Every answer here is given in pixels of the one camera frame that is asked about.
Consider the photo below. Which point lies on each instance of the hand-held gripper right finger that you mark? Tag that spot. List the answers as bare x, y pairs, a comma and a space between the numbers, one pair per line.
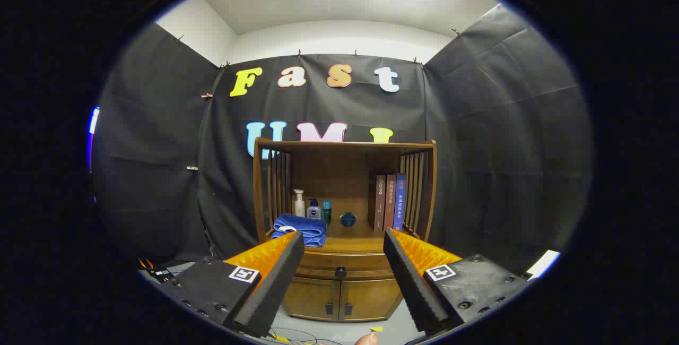
411, 281

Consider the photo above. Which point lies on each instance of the reddish brown book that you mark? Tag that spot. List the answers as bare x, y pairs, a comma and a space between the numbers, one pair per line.
390, 201

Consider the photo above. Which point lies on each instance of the blue lidded teacup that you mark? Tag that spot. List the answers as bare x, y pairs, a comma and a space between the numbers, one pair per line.
348, 220

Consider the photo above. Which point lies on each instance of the teal slim bottle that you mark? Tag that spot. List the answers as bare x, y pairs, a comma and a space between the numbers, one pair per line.
327, 212

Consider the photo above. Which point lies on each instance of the dark brown book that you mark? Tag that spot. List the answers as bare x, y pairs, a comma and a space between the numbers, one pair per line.
380, 201

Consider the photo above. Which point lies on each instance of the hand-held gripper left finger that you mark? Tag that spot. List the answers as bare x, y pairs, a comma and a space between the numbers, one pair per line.
276, 281

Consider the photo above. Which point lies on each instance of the wooden countertop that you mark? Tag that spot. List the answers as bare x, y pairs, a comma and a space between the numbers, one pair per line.
355, 241

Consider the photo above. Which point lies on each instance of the wooden cabinet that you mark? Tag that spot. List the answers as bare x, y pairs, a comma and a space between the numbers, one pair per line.
339, 175

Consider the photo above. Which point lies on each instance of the blue folded towel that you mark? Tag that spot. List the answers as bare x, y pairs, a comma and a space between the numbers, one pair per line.
305, 225

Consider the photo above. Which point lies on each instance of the blue book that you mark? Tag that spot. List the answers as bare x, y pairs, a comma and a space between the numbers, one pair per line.
400, 201

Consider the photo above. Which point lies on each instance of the black electronic box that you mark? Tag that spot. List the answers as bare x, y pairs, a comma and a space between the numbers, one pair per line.
158, 273

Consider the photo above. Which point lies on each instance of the wooden drawer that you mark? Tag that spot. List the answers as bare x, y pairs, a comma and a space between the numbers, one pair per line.
363, 266

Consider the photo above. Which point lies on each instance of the white bottle with blue cap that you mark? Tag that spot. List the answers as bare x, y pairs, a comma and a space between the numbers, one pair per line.
313, 212

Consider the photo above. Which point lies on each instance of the wooden cabinet door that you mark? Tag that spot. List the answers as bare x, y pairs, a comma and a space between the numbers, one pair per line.
371, 300
313, 297

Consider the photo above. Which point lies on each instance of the white pump bottle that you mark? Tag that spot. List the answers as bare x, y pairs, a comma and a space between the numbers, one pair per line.
299, 207

